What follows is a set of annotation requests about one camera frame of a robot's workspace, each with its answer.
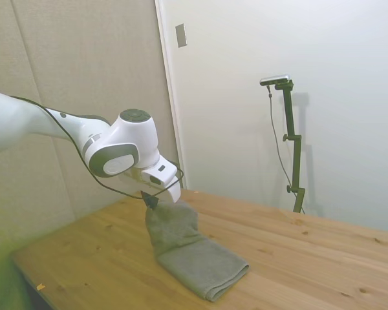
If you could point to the grey terry towel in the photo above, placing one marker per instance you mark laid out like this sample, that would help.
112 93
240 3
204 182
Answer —
197 261

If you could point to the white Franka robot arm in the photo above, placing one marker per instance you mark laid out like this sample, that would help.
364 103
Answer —
26 119

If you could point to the black camera stand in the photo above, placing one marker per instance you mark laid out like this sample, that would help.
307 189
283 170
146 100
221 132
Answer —
292 129

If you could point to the silver exterior camera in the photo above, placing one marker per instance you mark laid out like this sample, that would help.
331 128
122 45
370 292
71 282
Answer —
275 79

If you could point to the grey wall switch plate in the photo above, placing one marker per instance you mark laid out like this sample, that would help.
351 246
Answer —
181 35

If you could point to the white vertical door frame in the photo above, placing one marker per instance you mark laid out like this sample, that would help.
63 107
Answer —
172 97

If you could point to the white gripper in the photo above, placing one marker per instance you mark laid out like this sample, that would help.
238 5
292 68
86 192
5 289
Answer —
174 192

